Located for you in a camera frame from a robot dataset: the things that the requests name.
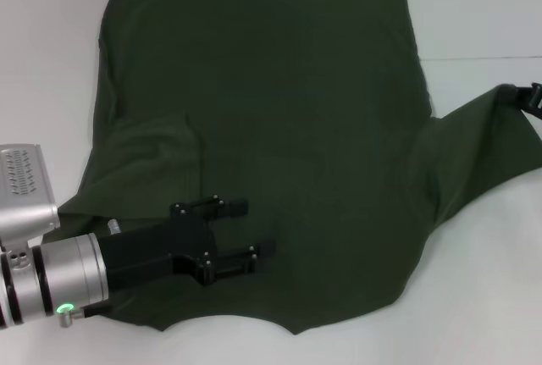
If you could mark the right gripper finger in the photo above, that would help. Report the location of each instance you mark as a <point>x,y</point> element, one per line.
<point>535,100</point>

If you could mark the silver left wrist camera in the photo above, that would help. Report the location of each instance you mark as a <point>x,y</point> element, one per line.
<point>25,187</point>

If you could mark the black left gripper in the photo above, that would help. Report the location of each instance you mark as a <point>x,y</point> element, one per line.
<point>161,246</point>

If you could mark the dark green shirt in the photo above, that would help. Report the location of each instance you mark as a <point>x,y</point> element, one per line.
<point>275,106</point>

